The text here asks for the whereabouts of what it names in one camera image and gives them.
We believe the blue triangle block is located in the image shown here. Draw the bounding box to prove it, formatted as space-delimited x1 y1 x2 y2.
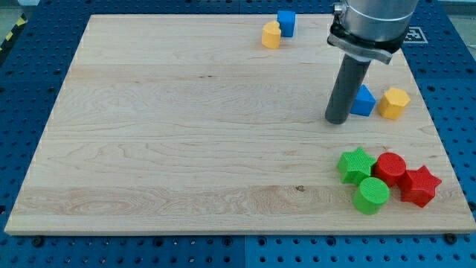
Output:
350 84 376 117

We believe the yellow hexagon block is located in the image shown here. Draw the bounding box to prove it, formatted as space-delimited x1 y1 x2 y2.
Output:
378 88 411 120

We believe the light wooden board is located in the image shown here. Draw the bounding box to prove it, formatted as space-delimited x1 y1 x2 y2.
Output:
5 15 475 235

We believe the yellow heart block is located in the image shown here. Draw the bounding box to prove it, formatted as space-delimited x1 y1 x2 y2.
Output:
261 21 281 49

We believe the green star block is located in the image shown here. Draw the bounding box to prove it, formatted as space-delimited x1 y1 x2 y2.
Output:
337 147 377 185

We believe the blue cube block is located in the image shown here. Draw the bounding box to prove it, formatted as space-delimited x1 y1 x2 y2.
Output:
277 10 296 37

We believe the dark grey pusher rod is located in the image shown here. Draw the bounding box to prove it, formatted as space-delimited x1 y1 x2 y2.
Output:
324 54 371 124

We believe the green cylinder block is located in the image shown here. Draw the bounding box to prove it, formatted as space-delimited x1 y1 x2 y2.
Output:
353 177 390 215

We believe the red cylinder block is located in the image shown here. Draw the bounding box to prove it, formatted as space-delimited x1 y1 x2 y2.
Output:
372 153 406 188

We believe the red star block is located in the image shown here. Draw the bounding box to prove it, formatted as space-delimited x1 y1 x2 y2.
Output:
397 165 442 208

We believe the fiducial marker tag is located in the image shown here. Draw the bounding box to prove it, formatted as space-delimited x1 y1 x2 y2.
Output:
404 26 428 44

